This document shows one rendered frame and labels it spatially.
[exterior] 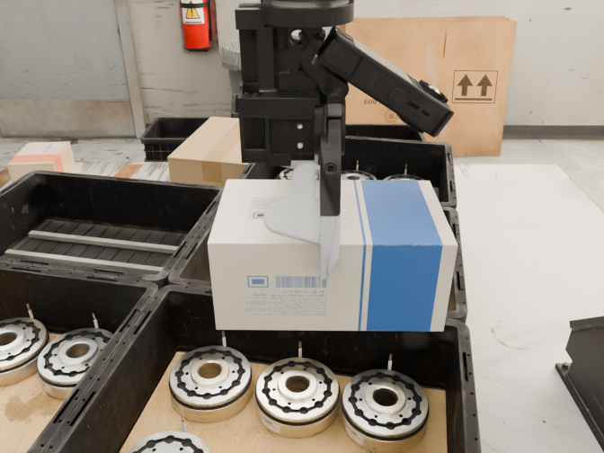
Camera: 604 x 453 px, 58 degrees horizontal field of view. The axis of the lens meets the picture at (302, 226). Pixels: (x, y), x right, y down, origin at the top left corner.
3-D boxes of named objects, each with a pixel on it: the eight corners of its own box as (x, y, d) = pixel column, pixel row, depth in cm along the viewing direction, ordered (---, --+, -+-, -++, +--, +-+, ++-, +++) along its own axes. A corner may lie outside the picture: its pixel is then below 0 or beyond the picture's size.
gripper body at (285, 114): (251, 137, 50) (243, -6, 44) (345, 137, 50) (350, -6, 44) (242, 173, 43) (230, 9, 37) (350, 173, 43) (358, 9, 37)
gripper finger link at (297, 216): (264, 279, 44) (265, 166, 45) (338, 279, 44) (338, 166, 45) (261, 279, 41) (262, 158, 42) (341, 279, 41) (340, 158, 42)
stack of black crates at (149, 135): (241, 180, 286) (236, 117, 269) (234, 207, 260) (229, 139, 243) (164, 180, 286) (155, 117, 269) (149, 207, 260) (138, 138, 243)
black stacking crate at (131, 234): (234, 244, 106) (229, 190, 100) (173, 348, 80) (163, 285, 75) (47, 223, 112) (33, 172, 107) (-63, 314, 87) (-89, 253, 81)
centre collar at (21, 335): (33, 332, 76) (32, 329, 75) (10, 357, 72) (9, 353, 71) (2, 327, 77) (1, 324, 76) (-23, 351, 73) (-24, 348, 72)
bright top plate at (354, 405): (429, 379, 69) (430, 376, 69) (425, 446, 60) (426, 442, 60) (349, 366, 71) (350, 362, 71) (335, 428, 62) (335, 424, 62)
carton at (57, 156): (33, 166, 164) (27, 142, 160) (75, 164, 165) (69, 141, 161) (13, 190, 150) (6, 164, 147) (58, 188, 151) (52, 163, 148)
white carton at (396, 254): (420, 256, 59) (430, 180, 54) (443, 332, 48) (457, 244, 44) (232, 255, 59) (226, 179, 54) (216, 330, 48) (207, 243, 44)
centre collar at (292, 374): (318, 373, 69) (318, 368, 69) (316, 403, 65) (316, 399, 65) (279, 371, 69) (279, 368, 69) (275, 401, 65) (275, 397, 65)
